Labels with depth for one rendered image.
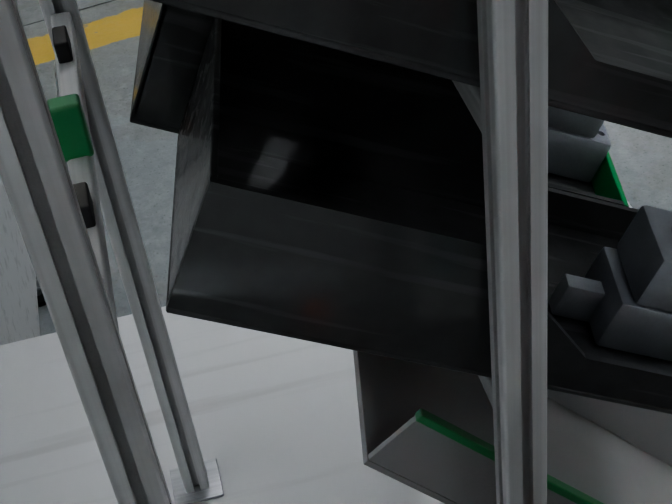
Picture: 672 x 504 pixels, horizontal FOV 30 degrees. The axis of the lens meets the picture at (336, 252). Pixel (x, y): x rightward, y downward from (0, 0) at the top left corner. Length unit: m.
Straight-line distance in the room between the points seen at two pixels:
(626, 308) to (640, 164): 2.13
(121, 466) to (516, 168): 0.20
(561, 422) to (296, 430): 0.35
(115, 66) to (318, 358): 2.20
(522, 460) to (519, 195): 0.16
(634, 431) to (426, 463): 0.24
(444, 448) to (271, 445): 0.46
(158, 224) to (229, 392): 1.61
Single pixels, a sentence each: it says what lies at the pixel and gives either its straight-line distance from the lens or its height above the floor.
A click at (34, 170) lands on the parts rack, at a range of 0.43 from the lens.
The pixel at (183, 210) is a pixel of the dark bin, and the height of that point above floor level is 1.33.
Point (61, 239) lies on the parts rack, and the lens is 0.44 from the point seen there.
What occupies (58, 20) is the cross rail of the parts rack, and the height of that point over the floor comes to 1.31.
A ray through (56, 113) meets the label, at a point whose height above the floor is 1.34.
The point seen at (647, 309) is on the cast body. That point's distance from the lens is 0.62.
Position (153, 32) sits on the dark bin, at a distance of 0.64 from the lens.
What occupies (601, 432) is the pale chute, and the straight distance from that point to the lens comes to 0.82.
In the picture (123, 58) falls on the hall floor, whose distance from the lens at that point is 3.29.
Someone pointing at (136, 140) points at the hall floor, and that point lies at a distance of 2.97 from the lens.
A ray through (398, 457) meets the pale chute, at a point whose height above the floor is 1.19.
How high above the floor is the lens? 1.67
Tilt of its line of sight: 41 degrees down
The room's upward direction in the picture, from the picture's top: 8 degrees counter-clockwise
